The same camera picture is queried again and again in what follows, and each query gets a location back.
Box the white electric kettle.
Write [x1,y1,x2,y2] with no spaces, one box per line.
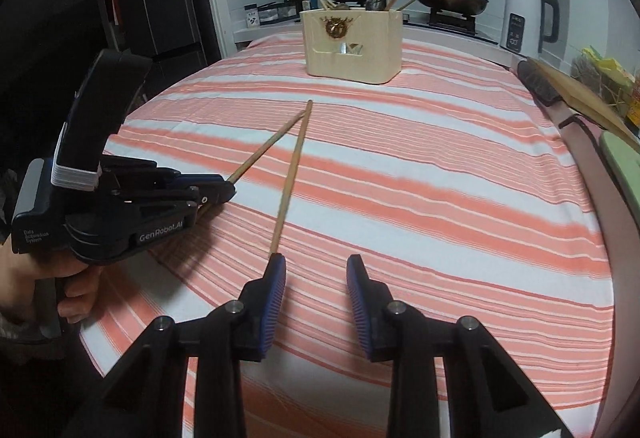
[499,0,560,55]

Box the black flat case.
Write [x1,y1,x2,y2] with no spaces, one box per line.
[517,59,564,108]

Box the beige utensil holder box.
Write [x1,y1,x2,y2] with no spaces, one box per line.
[301,8,404,84]

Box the person's left hand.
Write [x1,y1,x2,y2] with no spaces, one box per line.
[0,248,104,320]

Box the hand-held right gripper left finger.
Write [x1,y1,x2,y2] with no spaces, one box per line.
[75,253,287,438]

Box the wooden cutting board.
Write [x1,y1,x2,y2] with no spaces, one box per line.
[527,57,640,141]

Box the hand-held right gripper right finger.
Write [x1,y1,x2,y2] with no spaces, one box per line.
[346,254,576,438]

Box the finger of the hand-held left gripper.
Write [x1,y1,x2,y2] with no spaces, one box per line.
[150,167,227,191]
[190,181,237,209]

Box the green tray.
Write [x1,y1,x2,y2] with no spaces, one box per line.
[599,130,640,221]

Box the pink striped tablecloth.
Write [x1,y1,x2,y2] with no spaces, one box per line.
[77,29,618,438]

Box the pile of plastic bags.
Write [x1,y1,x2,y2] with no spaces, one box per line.
[572,45,640,120]

